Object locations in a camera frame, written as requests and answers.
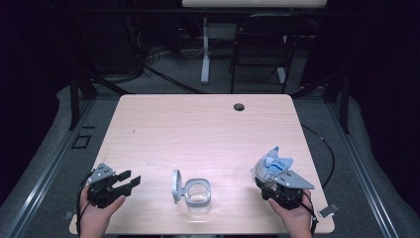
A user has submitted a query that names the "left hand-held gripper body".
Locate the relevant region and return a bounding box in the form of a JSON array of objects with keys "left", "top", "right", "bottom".
[{"left": 86, "top": 162, "right": 128, "bottom": 210}]

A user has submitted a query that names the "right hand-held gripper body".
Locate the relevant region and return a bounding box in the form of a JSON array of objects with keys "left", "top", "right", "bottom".
[{"left": 260, "top": 170, "right": 316, "bottom": 211}]

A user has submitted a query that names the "white and blue pouch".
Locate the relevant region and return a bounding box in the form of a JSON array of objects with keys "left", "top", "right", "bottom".
[{"left": 250, "top": 146, "right": 295, "bottom": 186}]

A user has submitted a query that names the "clear jar with grey lid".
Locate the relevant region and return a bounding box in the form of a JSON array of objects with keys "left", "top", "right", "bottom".
[{"left": 170, "top": 169, "right": 213, "bottom": 217}]

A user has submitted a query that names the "person's left hand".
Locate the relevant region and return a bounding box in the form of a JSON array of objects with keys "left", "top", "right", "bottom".
[{"left": 78, "top": 185, "right": 128, "bottom": 229}]

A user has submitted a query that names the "person's right hand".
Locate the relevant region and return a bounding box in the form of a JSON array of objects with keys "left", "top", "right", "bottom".
[{"left": 267, "top": 189, "right": 315, "bottom": 233}]

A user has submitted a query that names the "black square floor plate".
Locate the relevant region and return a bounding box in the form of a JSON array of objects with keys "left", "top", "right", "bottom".
[{"left": 70, "top": 133, "right": 92, "bottom": 150}]

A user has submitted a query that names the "black metal stand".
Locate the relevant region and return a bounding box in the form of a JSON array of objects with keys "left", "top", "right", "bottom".
[
  {"left": 67, "top": 68, "right": 133, "bottom": 132},
  {"left": 290, "top": 70, "right": 351, "bottom": 135}
]

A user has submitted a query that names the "short white desk leg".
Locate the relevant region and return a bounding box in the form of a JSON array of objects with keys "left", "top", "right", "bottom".
[{"left": 276, "top": 65, "right": 287, "bottom": 84}]

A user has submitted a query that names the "long white desk leg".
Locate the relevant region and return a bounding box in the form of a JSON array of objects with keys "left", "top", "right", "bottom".
[{"left": 200, "top": 17, "right": 211, "bottom": 85}]

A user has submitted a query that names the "black folding chair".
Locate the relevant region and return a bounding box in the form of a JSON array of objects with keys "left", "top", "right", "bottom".
[{"left": 228, "top": 13, "right": 306, "bottom": 94}]

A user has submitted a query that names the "grey box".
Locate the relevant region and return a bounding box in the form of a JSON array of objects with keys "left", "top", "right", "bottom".
[{"left": 207, "top": 23, "right": 238, "bottom": 42}]

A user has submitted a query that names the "left hand-held gripper cable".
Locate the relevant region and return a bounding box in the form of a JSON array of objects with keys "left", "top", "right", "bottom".
[{"left": 75, "top": 172, "right": 93, "bottom": 236}]

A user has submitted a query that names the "hand-held gripper cable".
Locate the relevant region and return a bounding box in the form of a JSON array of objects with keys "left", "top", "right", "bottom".
[
  {"left": 301, "top": 190, "right": 320, "bottom": 236},
  {"left": 75, "top": 172, "right": 93, "bottom": 236}
]

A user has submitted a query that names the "right hand-held gripper cable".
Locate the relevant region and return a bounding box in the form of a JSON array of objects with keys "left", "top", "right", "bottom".
[{"left": 301, "top": 190, "right": 320, "bottom": 236}]

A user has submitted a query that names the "thin black floor cable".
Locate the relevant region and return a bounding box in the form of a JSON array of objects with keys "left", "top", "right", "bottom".
[{"left": 300, "top": 123, "right": 337, "bottom": 189}]

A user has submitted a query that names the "aluminium floor rail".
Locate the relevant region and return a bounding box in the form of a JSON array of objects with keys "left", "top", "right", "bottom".
[
  {"left": 325, "top": 102, "right": 401, "bottom": 238},
  {"left": 3, "top": 98, "right": 97, "bottom": 238}
]

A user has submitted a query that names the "thick black floor cable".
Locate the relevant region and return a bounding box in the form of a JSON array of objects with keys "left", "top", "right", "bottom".
[{"left": 142, "top": 62, "right": 206, "bottom": 95}]

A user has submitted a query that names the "bundle of white cables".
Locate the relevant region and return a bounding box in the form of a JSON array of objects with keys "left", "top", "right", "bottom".
[{"left": 145, "top": 44, "right": 206, "bottom": 61}]

